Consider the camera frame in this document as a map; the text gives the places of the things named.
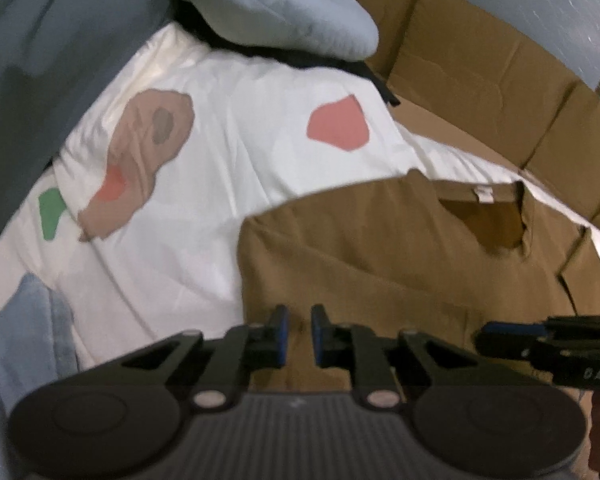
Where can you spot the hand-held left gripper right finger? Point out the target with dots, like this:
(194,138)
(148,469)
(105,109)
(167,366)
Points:
(316,340)

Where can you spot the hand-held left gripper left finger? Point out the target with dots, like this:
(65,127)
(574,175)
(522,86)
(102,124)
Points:
(281,340)

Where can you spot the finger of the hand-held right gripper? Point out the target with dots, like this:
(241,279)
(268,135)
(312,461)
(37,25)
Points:
(510,330)

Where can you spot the brown printed t-shirt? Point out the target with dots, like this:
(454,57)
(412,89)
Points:
(380,260)

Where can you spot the white printed bed blanket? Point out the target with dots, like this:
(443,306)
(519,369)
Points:
(240,150)

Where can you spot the brown cardboard sheet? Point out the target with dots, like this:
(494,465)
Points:
(480,85)

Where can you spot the light blue denim cloth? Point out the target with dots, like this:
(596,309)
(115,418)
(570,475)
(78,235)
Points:
(15,340)

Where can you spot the dark grey cloth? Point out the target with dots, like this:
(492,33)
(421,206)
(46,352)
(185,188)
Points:
(330,67)

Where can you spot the grey neck pillow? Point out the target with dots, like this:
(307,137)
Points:
(290,20)

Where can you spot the grey blue blanket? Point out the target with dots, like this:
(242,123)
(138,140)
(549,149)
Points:
(45,60)

